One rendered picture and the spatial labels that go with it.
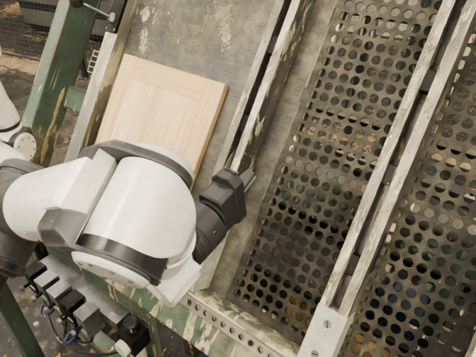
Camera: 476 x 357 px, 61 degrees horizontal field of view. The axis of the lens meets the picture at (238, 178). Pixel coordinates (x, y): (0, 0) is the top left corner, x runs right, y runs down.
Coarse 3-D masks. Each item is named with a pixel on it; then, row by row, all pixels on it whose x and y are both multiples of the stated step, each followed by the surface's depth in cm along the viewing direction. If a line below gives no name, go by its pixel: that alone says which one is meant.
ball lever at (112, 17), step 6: (72, 0) 110; (78, 0) 110; (72, 6) 112; (78, 6) 112; (84, 6) 113; (90, 6) 113; (96, 12) 115; (102, 12) 115; (108, 18) 117; (114, 18) 116
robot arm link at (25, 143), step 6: (24, 132) 104; (0, 138) 101; (18, 138) 102; (24, 138) 104; (30, 138) 106; (12, 144) 101; (18, 144) 102; (24, 144) 104; (30, 144) 106; (18, 150) 102; (24, 150) 104; (30, 150) 106; (30, 156) 107
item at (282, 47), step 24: (288, 0) 90; (312, 0) 91; (288, 24) 88; (264, 48) 90; (288, 48) 90; (264, 72) 93; (288, 72) 94; (264, 96) 89; (240, 120) 92; (264, 120) 93; (240, 144) 91; (216, 168) 93; (240, 168) 92; (216, 264) 99; (192, 288) 94
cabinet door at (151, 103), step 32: (128, 64) 117; (160, 64) 111; (128, 96) 116; (160, 96) 111; (192, 96) 105; (224, 96) 102; (128, 128) 115; (160, 128) 110; (192, 128) 104; (192, 160) 103
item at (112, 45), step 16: (128, 0) 116; (128, 16) 118; (128, 32) 120; (112, 48) 118; (96, 64) 120; (112, 64) 120; (96, 80) 120; (112, 80) 122; (96, 96) 119; (80, 112) 122; (96, 112) 121; (80, 128) 122; (96, 128) 123; (80, 144) 121; (64, 160) 124
